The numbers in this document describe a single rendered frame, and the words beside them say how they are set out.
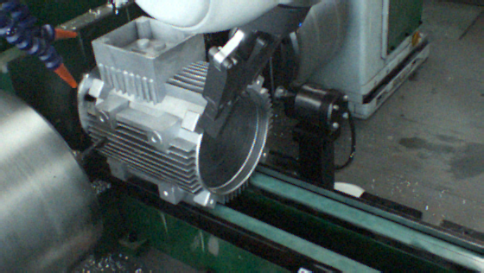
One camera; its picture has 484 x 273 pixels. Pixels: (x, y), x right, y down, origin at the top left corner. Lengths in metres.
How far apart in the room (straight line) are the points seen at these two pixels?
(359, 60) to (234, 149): 0.39
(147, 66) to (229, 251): 0.28
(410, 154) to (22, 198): 0.74
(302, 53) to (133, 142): 0.32
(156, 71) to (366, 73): 0.54
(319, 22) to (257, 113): 0.22
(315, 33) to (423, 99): 0.40
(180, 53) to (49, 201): 0.27
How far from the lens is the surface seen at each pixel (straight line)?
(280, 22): 0.56
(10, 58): 0.86
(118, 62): 0.82
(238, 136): 0.90
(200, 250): 0.89
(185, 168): 0.75
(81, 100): 0.92
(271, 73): 0.88
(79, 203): 0.68
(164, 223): 0.91
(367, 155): 1.14
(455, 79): 1.41
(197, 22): 0.33
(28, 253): 0.66
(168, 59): 0.79
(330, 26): 1.04
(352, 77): 1.20
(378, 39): 1.22
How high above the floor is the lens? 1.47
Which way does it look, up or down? 33 degrees down
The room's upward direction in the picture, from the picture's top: 6 degrees counter-clockwise
